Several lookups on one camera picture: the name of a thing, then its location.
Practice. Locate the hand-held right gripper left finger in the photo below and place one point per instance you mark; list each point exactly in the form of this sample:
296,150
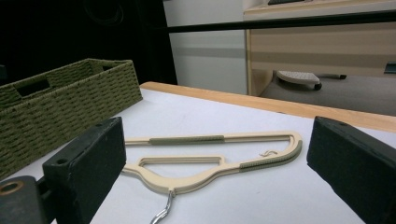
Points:
90,155

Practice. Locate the black horizontal bar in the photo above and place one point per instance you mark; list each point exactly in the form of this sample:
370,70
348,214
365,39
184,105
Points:
280,22

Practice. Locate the black curtain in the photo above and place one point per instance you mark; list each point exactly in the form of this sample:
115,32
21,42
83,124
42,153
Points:
62,31

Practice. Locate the white table sheet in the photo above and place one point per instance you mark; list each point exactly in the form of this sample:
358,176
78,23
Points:
218,118

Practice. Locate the green woven basket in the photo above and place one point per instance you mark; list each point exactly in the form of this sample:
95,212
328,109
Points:
62,118

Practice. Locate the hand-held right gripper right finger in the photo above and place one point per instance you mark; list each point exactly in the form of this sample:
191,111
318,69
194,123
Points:
358,165

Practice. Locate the grey rod with black tip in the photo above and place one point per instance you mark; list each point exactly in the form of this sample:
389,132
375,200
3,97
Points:
333,76

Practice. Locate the light wooden cabinet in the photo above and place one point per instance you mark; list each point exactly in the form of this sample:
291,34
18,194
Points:
311,46

